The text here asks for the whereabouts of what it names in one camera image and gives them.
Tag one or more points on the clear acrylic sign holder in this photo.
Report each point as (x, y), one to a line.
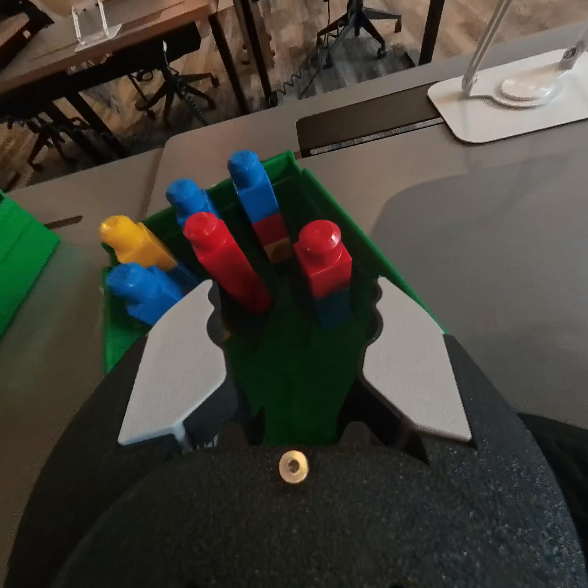
(99, 36)

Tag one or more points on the black office chair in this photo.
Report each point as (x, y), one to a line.
(358, 18)
(172, 87)

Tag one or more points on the black mouse pad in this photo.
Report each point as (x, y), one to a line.
(565, 450)

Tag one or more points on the wooden desk black legs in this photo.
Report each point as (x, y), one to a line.
(151, 27)

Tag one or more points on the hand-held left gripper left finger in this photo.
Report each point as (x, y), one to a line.
(174, 376)

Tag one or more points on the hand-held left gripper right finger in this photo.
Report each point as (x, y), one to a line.
(413, 376)

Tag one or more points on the red toy block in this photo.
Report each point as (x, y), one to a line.
(271, 229)
(211, 243)
(324, 271)
(250, 294)

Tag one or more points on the yellow toy block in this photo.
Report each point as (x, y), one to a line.
(279, 251)
(138, 243)

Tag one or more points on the blue toy block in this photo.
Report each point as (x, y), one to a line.
(255, 193)
(142, 294)
(188, 200)
(333, 312)

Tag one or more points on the green plastic bin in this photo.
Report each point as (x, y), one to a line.
(23, 257)
(294, 367)

